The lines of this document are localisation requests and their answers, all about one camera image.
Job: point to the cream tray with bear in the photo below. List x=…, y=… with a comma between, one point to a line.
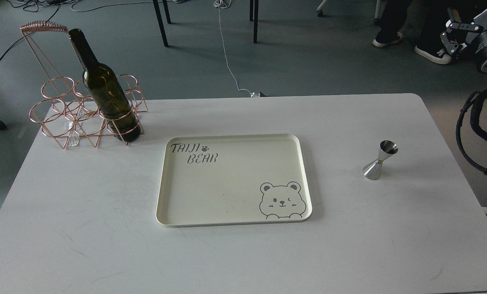
x=233, y=180

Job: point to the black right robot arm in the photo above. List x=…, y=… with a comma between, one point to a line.
x=476, y=107

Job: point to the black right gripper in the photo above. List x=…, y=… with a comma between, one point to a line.
x=459, y=37

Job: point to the white shoe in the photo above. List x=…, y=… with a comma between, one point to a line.
x=388, y=42
x=439, y=57

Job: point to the white shoe left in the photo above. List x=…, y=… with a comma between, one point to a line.
x=388, y=42

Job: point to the rose gold wire wine rack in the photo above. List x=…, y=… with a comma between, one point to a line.
x=67, y=112

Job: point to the black table leg right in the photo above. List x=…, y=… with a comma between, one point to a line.
x=254, y=18

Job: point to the black table leg left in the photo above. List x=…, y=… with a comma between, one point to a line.
x=160, y=19

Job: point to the black table leg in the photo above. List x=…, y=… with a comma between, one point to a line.
x=160, y=19
x=254, y=18

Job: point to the white shoe right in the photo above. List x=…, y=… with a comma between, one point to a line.
x=439, y=57

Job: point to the silver steel jigger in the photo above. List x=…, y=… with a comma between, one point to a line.
x=373, y=170

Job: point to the dark green wine bottle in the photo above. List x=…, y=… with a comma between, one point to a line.
x=105, y=90

